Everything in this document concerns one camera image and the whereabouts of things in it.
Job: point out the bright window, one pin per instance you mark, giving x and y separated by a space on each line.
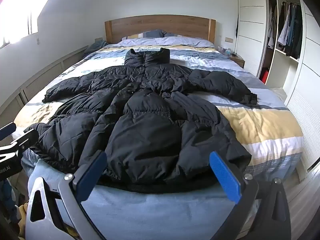
15 17

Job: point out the wall switch plate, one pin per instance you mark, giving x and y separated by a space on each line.
228 39
98 39

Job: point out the row of hanging clothes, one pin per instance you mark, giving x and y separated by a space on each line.
292 30

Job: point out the white wardrobe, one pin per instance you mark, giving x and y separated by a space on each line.
250 12

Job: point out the wooden nightstand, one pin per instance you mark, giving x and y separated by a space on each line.
238 60

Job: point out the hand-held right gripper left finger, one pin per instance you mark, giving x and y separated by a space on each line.
92 175

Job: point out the light blue blanket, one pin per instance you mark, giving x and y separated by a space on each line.
150 212

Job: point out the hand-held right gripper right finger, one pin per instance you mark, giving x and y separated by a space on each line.
225 177

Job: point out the blue folded cloth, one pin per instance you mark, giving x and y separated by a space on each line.
96 46

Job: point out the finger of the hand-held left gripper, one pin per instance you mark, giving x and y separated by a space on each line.
30 137
6 131

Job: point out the wooden bed headboard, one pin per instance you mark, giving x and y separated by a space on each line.
160 23

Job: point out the blue-grey pillow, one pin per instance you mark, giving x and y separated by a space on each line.
171 34

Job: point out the small blue container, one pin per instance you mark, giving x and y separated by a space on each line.
228 52

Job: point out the striped duvet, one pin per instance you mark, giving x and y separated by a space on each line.
262 130

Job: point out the striped pillow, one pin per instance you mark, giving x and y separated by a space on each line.
147 33

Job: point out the black puffer jacket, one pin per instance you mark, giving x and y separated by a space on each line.
150 130

